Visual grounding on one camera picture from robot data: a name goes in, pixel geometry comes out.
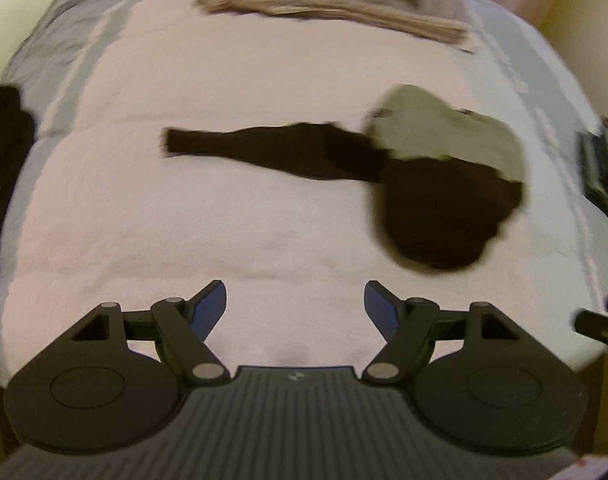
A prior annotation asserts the grey and black sweatshirt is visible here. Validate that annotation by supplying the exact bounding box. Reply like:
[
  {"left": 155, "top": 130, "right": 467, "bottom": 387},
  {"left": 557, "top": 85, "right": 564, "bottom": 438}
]
[{"left": 162, "top": 84, "right": 526, "bottom": 271}]

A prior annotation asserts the pink and grey bedspread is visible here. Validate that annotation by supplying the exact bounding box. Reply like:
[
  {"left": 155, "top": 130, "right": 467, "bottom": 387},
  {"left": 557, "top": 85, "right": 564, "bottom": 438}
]
[{"left": 0, "top": 0, "right": 608, "bottom": 385}]

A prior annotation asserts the black garment at bedside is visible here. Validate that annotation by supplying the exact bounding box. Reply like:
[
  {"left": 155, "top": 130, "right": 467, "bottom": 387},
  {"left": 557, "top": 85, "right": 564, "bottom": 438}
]
[{"left": 0, "top": 86, "right": 36, "bottom": 240}]

